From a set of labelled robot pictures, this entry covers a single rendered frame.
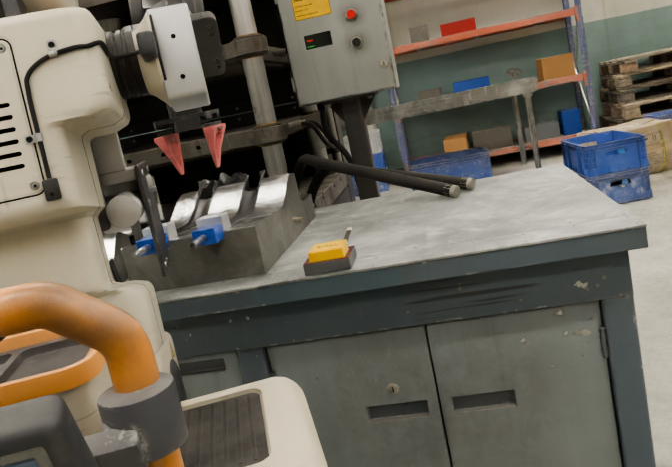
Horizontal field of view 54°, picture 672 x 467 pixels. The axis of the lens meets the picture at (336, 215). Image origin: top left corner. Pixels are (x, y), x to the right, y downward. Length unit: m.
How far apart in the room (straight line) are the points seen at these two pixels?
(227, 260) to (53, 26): 0.56
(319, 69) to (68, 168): 1.30
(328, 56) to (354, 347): 1.04
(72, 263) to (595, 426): 0.89
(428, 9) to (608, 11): 1.94
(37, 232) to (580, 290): 0.82
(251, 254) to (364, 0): 1.02
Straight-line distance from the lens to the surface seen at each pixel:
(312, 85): 2.01
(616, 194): 4.81
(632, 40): 8.14
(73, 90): 0.79
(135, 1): 1.00
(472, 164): 4.98
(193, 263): 1.23
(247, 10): 1.94
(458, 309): 1.15
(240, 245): 1.19
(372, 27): 1.99
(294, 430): 0.60
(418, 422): 1.25
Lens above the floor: 1.08
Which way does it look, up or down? 10 degrees down
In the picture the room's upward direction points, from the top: 12 degrees counter-clockwise
